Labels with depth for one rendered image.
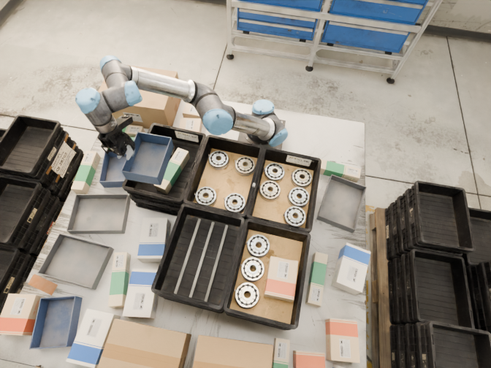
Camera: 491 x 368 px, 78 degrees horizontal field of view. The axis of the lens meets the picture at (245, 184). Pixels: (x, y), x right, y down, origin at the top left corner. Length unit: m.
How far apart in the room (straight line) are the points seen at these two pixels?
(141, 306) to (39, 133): 1.50
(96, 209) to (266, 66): 2.26
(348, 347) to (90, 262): 1.24
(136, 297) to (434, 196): 1.84
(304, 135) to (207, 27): 2.23
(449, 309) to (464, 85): 2.44
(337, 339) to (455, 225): 1.13
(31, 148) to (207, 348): 1.75
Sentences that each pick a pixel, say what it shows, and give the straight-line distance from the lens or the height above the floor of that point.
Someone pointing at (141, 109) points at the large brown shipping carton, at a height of 0.88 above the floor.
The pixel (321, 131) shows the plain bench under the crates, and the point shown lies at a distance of 1.97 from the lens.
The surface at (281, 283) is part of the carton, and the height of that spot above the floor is 0.90.
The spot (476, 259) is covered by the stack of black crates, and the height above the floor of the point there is 0.27.
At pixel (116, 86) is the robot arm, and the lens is 1.12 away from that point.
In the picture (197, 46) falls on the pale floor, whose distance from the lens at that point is 3.58.
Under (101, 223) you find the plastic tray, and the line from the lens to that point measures 1.74.
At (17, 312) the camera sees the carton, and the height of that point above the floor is 0.77.
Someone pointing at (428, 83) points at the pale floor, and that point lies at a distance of 3.74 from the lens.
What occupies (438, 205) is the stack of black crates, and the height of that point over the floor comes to 0.49.
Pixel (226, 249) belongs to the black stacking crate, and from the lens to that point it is 1.43.
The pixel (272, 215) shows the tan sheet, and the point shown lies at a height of 0.83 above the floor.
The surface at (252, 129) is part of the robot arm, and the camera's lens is 1.45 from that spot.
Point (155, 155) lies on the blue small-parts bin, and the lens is 1.39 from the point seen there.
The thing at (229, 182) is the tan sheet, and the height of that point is 0.83.
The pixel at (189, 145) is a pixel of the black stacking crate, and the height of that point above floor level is 0.83.
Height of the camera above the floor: 2.21
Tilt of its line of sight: 63 degrees down
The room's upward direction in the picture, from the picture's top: 4 degrees clockwise
